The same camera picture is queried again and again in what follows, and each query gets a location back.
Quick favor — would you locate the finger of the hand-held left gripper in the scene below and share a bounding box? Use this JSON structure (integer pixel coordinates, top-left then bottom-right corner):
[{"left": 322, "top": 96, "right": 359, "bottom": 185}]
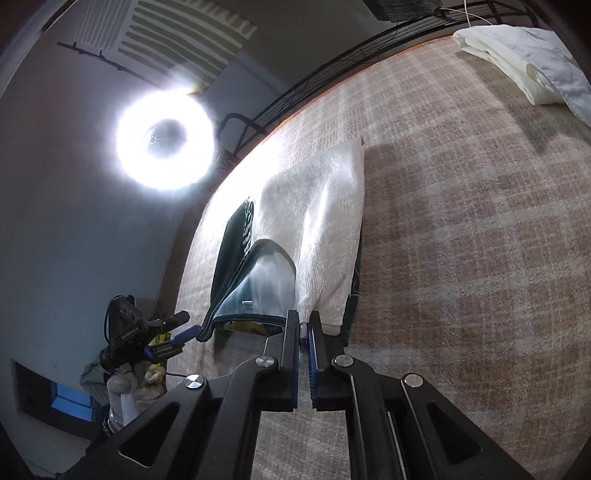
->
[
  {"left": 148, "top": 325, "right": 205, "bottom": 360},
  {"left": 151, "top": 311, "right": 191, "bottom": 333}
]

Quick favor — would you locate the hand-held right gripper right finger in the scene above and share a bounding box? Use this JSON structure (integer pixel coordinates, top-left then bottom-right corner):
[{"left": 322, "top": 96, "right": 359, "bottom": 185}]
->
[{"left": 307, "top": 311, "right": 536, "bottom": 480}]

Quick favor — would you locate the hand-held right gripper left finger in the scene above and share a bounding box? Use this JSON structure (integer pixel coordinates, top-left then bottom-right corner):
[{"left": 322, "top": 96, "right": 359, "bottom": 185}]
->
[{"left": 60, "top": 310, "right": 300, "bottom": 480}]

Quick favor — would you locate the green and white printed t-shirt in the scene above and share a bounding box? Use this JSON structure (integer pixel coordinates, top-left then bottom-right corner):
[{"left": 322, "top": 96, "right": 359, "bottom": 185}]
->
[{"left": 196, "top": 137, "right": 365, "bottom": 342}]

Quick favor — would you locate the black metal clothes rack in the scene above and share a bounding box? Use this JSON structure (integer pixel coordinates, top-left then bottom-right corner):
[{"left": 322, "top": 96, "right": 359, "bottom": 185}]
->
[{"left": 58, "top": 0, "right": 541, "bottom": 160}]

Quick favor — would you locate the person's left hand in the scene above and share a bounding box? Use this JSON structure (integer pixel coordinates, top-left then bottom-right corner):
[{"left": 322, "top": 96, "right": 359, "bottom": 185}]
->
[{"left": 106, "top": 362, "right": 166, "bottom": 423}]

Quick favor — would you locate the window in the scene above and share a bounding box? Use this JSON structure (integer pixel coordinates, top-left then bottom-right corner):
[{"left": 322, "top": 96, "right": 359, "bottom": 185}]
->
[{"left": 11, "top": 360, "right": 100, "bottom": 430}]

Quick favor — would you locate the beige plaid blanket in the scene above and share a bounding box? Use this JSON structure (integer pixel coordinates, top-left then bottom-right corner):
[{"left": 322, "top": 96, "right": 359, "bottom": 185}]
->
[{"left": 175, "top": 37, "right": 591, "bottom": 480}]

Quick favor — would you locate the grey plaid coat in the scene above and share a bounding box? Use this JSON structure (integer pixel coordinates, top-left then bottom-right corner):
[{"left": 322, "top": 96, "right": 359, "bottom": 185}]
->
[{"left": 362, "top": 0, "right": 444, "bottom": 21}]

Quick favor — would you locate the white folded cloth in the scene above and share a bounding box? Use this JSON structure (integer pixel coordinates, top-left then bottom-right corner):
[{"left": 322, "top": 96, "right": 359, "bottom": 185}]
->
[{"left": 452, "top": 25, "right": 591, "bottom": 125}]

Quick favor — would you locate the ring light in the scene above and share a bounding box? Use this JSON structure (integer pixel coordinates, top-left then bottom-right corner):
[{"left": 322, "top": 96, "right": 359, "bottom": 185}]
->
[{"left": 115, "top": 90, "right": 217, "bottom": 191}]

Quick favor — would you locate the green striped wall tapestry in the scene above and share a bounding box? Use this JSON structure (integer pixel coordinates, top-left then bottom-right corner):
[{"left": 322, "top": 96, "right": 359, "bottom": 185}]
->
[{"left": 76, "top": 0, "right": 259, "bottom": 88}]

